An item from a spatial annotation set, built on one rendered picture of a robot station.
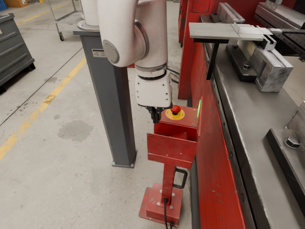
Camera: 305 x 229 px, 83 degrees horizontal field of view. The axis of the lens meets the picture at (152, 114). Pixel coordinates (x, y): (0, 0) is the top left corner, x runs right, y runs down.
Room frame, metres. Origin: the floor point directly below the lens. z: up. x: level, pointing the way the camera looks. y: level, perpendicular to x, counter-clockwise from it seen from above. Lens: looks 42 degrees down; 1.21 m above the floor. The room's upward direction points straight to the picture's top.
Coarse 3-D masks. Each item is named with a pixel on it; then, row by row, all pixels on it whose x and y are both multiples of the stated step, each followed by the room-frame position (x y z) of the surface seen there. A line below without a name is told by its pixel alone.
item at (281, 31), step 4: (304, 24) 0.77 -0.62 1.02; (268, 28) 0.75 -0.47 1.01; (304, 28) 0.76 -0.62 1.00; (272, 32) 0.72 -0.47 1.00; (276, 32) 0.72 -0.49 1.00; (280, 32) 0.72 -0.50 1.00; (284, 32) 0.71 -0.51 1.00; (288, 32) 0.71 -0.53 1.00; (292, 32) 0.71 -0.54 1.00; (296, 32) 0.71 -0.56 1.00; (300, 32) 0.71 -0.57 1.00; (304, 32) 0.71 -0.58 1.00
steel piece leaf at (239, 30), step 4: (236, 24) 0.75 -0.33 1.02; (236, 28) 0.73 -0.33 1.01; (240, 28) 0.76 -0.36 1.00; (244, 28) 0.76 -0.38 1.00; (248, 28) 0.76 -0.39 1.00; (252, 28) 0.76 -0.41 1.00; (256, 28) 0.76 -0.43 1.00; (236, 32) 0.72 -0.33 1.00; (240, 32) 0.71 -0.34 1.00; (244, 32) 0.71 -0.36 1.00; (248, 32) 0.71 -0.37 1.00; (252, 32) 0.71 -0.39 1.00; (256, 32) 0.71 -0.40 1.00; (260, 32) 0.71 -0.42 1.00
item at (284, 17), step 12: (264, 12) 1.29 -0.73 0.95; (276, 12) 1.14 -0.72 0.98; (288, 12) 1.13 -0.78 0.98; (264, 24) 1.23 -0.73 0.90; (276, 24) 1.08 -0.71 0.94; (288, 24) 0.96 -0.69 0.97; (300, 24) 0.89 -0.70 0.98; (276, 36) 1.04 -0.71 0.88; (288, 36) 0.91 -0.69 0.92; (300, 36) 0.82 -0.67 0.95; (300, 48) 0.79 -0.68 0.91
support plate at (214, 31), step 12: (192, 24) 0.83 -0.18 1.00; (204, 24) 0.83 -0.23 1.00; (216, 24) 0.83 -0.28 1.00; (228, 24) 0.83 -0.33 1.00; (240, 24) 0.83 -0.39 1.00; (192, 36) 0.68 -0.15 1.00; (204, 36) 0.68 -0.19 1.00; (216, 36) 0.67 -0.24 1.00; (228, 36) 0.67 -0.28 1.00; (240, 36) 0.67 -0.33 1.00; (252, 36) 0.67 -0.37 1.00
